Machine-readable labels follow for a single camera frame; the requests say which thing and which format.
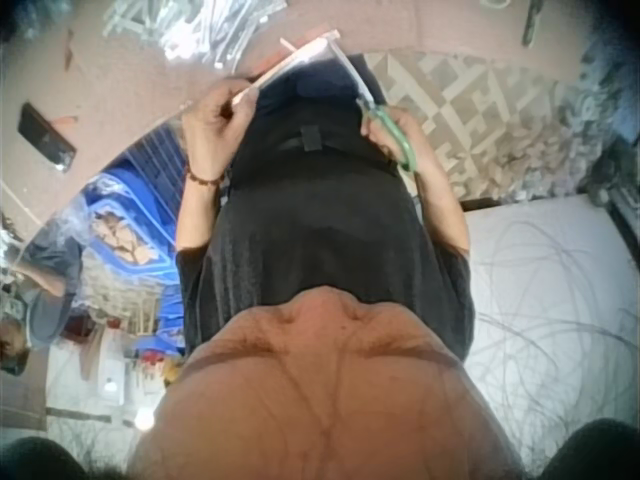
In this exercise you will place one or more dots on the clear plastic bag white strip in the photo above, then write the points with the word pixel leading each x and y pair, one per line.
pixel 295 57

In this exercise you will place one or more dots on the black phone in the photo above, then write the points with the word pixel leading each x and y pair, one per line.
pixel 46 136

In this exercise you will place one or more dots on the person's right hand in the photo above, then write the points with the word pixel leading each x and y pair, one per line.
pixel 406 131

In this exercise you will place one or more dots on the person's left hand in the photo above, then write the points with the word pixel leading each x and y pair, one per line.
pixel 210 130

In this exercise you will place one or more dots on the blue plastic crate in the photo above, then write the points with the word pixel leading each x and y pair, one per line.
pixel 145 165

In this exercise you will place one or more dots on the dark slim tool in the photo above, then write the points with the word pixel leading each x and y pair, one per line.
pixel 531 22

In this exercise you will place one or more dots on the heap of grey plastic bags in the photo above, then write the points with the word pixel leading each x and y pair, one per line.
pixel 605 105

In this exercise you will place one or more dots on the heap of clear plastic packets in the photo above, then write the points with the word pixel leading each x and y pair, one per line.
pixel 200 22

